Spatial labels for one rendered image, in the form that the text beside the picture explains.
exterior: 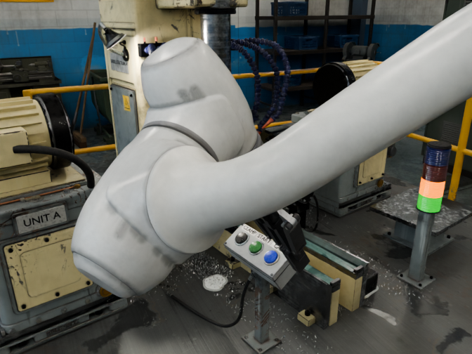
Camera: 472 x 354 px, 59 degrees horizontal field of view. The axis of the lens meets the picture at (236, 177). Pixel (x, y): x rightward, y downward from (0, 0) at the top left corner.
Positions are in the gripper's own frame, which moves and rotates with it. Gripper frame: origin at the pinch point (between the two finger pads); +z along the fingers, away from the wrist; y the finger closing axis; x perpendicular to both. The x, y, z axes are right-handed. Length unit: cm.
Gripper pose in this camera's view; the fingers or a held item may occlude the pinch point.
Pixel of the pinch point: (295, 254)
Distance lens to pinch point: 73.7
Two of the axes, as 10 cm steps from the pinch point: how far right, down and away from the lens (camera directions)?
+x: -6.7, 6.9, -2.8
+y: -6.1, -2.8, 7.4
